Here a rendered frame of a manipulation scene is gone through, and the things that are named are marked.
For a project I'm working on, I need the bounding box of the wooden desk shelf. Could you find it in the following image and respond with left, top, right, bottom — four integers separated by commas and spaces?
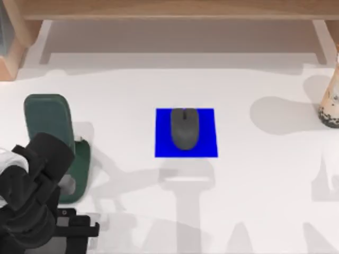
0, 0, 339, 82

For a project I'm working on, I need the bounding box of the bubble tea cup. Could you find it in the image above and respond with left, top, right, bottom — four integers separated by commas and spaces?
317, 44, 339, 128

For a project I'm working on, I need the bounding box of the dark green stapler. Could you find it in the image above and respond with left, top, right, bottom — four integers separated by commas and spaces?
23, 94, 92, 205

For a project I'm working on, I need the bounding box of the blue mouse mat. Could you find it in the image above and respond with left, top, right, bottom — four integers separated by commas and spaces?
154, 107, 219, 159

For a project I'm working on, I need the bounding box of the dark grey computer mouse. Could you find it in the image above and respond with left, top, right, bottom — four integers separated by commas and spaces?
170, 107, 200, 151

